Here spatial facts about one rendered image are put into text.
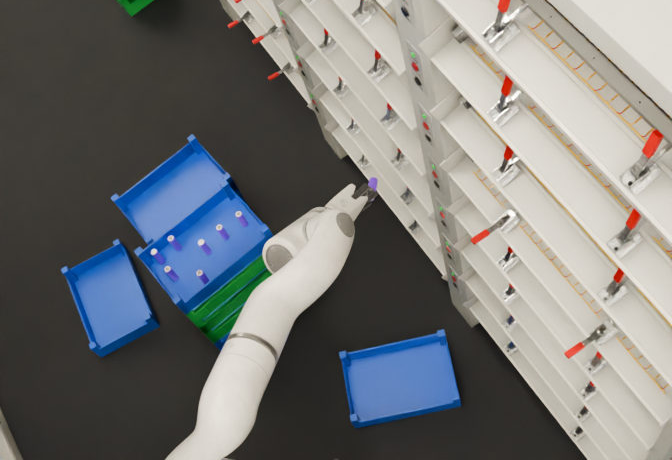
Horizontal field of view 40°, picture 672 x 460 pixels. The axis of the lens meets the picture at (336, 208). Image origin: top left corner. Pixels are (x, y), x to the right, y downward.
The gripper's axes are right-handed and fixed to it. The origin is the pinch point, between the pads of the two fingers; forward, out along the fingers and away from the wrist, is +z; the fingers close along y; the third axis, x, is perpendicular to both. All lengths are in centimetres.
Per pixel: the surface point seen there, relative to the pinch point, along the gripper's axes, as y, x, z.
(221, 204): 52, -37, 29
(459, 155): -19.9, 10.4, 2.7
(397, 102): -16.0, -7.4, 10.8
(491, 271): 10.5, 28.9, 25.1
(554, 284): -17.1, 39.1, -7.2
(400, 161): 10.0, -4.7, 36.0
